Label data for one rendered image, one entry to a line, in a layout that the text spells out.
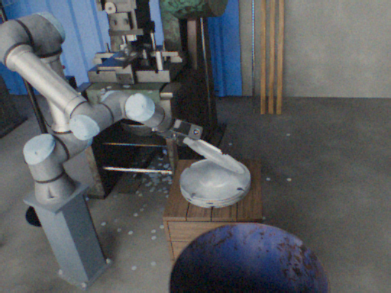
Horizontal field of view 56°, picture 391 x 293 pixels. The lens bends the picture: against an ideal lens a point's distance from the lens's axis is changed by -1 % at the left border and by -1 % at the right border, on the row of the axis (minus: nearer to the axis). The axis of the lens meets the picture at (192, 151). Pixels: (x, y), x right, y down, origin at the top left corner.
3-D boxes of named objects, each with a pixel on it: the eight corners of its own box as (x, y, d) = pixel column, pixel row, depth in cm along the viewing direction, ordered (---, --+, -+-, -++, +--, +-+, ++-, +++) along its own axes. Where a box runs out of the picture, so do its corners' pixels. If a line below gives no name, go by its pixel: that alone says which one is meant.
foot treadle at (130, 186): (136, 201, 189) (134, 193, 186) (118, 199, 191) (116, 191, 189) (170, 142, 236) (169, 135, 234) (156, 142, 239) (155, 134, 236)
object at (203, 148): (256, 175, 133) (256, 172, 133) (188, 133, 128) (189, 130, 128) (230, 172, 161) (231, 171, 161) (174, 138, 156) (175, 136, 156)
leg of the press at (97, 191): (105, 200, 211) (59, 43, 163) (88, 198, 214) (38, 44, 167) (158, 124, 285) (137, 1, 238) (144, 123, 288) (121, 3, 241)
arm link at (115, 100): (88, 98, 112) (114, 105, 106) (114, 85, 119) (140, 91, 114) (95, 121, 116) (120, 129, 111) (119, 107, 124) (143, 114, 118)
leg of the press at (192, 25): (195, 208, 196) (172, 39, 149) (174, 207, 199) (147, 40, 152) (226, 127, 270) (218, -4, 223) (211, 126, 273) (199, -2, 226)
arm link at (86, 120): (-28, 20, 107) (90, 126, 99) (6, 12, 114) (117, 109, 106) (-25, 52, 115) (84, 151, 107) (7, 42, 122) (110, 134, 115)
